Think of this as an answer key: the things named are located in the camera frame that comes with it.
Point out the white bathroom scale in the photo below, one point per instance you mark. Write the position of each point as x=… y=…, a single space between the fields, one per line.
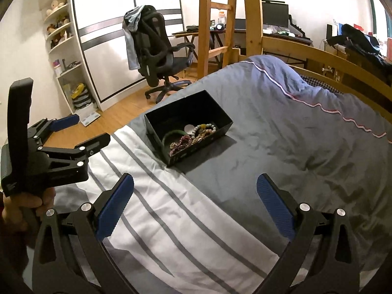
x=90 y=118

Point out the grey duvet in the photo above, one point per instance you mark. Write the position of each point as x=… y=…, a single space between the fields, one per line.
x=291 y=134

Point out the checkered pillow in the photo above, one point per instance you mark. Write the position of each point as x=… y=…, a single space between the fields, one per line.
x=321 y=82

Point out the plush toy bear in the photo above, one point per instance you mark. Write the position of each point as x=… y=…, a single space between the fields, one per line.
x=56 y=4

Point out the person's left hand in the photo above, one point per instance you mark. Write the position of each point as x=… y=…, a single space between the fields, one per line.
x=18 y=208

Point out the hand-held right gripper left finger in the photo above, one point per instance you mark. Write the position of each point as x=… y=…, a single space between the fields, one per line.
x=115 y=205

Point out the wooden ladder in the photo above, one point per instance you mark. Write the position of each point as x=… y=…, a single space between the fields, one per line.
x=203 y=36

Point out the black office chair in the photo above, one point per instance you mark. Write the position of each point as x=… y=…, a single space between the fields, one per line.
x=159 y=52

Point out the wooden folding table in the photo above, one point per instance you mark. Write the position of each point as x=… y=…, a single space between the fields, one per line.
x=190 y=33

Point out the pile of dark clothes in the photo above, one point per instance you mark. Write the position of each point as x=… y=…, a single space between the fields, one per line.
x=358 y=41

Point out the green jade bangle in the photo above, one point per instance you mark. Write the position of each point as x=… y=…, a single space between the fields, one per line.
x=167 y=137

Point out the black computer monitor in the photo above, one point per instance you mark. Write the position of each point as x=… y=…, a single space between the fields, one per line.
x=275 y=13

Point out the white round disc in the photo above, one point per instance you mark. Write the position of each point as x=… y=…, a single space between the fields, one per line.
x=189 y=128

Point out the wooden bed frame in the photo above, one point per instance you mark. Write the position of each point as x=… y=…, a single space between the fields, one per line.
x=252 y=15

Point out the striped bag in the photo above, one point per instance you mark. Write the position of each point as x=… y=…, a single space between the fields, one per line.
x=83 y=99

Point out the blue-grey garment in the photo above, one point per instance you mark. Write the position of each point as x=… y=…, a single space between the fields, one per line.
x=131 y=46

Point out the white grey-striped sheet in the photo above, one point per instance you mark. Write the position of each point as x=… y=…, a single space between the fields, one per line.
x=171 y=220

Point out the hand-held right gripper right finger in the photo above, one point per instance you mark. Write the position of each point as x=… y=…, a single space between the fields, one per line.
x=275 y=205

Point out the black box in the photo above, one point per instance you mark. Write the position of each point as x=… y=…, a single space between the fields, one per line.
x=190 y=107

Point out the white sliding wardrobe doors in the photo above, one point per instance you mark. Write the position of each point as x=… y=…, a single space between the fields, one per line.
x=107 y=27

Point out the yellow item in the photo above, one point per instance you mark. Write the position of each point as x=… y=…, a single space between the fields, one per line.
x=78 y=89

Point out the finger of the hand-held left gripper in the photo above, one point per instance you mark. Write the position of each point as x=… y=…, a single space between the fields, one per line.
x=64 y=122
x=92 y=142

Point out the white shelf unit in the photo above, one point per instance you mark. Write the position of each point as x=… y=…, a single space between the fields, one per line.
x=67 y=55

